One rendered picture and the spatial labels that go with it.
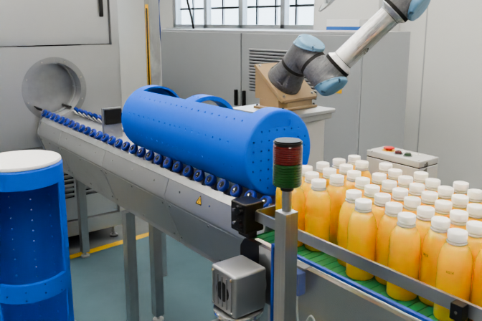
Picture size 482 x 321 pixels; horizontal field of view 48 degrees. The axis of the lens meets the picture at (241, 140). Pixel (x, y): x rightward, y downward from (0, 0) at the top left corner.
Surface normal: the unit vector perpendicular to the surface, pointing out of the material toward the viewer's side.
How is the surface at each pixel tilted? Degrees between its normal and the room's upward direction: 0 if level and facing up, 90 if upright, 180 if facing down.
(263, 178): 90
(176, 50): 90
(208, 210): 70
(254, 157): 90
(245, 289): 90
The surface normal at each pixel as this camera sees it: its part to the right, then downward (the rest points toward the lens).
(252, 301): 0.61, 0.17
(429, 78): -0.75, 0.14
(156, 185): -0.75, -0.21
